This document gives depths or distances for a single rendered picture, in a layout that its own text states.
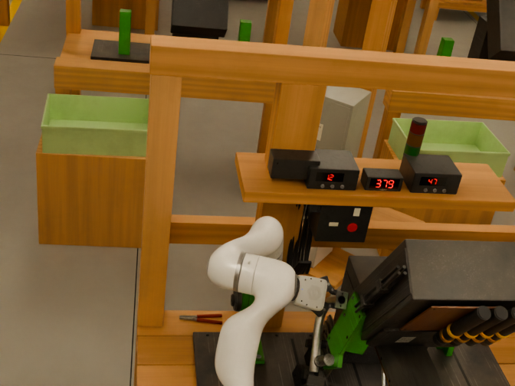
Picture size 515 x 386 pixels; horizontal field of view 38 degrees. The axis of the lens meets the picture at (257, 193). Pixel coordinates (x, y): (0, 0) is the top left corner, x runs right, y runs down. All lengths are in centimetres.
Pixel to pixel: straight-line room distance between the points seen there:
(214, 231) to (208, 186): 263
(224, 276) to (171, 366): 82
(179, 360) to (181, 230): 44
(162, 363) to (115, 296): 165
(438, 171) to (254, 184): 59
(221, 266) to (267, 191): 51
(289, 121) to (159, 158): 42
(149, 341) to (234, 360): 90
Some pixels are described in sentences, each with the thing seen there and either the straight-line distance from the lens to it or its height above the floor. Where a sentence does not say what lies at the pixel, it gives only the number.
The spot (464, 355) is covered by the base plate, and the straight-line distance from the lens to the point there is 288.
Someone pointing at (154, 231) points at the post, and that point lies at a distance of 247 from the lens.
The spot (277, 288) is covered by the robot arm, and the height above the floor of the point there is 160.
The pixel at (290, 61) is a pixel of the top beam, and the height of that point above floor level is 192.
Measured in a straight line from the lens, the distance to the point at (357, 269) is 255.
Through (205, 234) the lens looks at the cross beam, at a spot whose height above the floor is 123.
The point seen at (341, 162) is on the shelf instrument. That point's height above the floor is 162.
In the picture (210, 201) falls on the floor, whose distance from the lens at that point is 506.
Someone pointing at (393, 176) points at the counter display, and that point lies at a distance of 240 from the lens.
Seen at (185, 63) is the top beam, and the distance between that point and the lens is 219.
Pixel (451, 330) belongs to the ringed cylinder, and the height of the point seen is 138.
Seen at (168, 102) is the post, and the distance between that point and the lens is 224.
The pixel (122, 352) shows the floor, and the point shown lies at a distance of 390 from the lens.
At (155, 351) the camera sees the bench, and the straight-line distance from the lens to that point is 265.
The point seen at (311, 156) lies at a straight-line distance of 233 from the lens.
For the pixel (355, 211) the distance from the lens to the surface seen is 240.
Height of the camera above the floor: 273
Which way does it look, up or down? 31 degrees down
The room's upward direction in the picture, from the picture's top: 8 degrees clockwise
